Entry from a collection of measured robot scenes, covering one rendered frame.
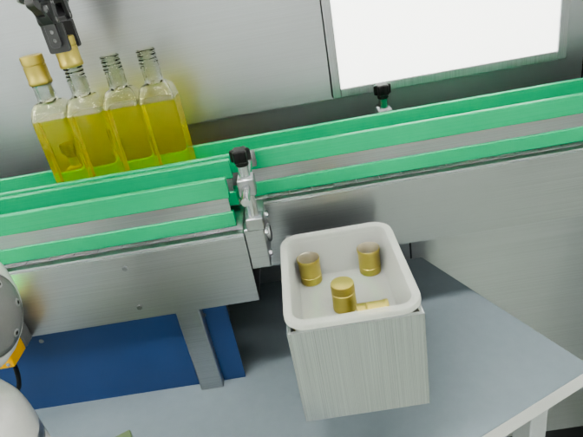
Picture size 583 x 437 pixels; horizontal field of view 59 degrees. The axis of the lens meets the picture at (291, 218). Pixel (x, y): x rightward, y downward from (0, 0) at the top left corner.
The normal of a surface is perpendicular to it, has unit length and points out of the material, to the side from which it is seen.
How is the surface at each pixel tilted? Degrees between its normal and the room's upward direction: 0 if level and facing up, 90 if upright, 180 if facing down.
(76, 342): 90
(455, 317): 0
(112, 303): 90
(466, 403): 0
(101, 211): 90
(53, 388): 90
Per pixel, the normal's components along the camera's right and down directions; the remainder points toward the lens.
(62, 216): 0.04, 0.47
